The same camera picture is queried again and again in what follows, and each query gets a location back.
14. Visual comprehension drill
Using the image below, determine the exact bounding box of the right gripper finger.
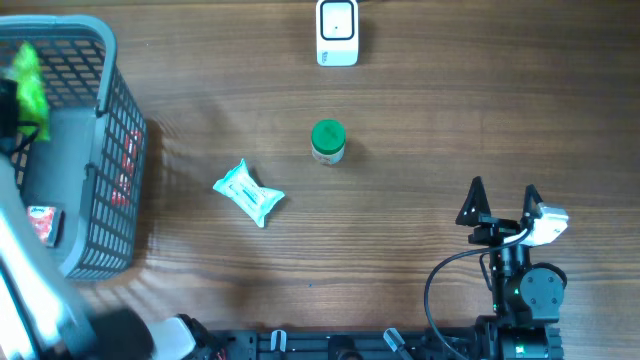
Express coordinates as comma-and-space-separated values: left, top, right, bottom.
520, 184, 543, 228
455, 176, 491, 225

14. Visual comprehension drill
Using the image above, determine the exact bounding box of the green snack bag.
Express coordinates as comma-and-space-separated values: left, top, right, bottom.
2, 42, 51, 142

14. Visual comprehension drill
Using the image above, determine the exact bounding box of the red small box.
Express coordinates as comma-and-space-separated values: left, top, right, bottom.
27, 205, 63, 248

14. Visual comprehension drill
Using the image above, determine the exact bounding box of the teal wet wipes pack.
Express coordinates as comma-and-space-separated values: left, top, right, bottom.
212, 159, 285, 228

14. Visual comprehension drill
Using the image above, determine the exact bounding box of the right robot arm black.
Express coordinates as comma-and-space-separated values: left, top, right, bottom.
453, 176, 569, 359

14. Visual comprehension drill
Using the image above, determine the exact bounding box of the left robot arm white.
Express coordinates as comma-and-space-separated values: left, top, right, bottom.
1, 156, 215, 359

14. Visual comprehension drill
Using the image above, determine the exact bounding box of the white barcode scanner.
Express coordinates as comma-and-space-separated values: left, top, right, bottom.
315, 0, 359, 67

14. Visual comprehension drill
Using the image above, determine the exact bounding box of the grey plastic basket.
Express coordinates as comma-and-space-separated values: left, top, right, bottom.
1, 15, 148, 282

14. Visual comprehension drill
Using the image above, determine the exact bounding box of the green lid jar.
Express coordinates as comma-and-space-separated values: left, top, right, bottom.
311, 119, 346, 165

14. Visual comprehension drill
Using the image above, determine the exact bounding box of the black camera cable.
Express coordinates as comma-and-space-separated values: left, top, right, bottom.
423, 227, 534, 360

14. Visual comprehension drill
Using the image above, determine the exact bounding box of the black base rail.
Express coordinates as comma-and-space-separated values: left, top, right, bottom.
213, 325, 565, 360

